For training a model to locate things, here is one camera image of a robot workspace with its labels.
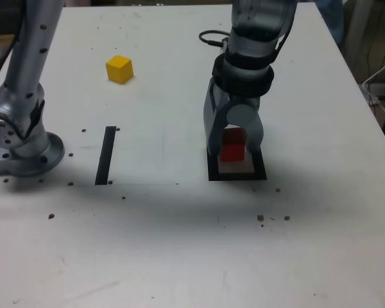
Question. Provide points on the pale metal stand leg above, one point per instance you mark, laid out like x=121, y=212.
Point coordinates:
x=356, y=25

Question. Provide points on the red cube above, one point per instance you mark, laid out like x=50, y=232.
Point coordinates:
x=232, y=150

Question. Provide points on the yellow cube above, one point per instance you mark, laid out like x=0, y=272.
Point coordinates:
x=118, y=69

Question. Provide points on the black tape strip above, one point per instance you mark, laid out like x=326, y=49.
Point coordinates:
x=105, y=154

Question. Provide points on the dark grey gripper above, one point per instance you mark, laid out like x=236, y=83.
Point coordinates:
x=244, y=99

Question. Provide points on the black tape square outline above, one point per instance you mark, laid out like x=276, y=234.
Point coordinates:
x=237, y=176

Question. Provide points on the person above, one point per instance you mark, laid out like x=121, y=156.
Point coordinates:
x=332, y=19

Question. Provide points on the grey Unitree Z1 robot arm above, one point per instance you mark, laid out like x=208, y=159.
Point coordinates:
x=25, y=64

